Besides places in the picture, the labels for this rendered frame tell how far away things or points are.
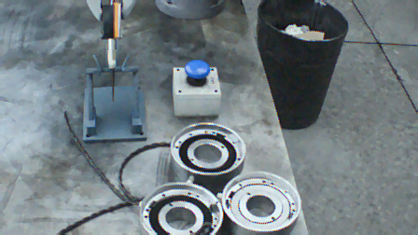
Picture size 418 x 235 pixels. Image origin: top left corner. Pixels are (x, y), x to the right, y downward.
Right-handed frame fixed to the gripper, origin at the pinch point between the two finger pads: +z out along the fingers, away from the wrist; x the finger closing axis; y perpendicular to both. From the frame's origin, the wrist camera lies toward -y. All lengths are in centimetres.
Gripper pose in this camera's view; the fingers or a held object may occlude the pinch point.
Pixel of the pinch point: (111, 14)
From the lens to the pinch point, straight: 76.4
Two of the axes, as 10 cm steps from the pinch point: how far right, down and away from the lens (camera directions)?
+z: -0.7, 7.6, 6.5
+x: -9.9, 0.4, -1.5
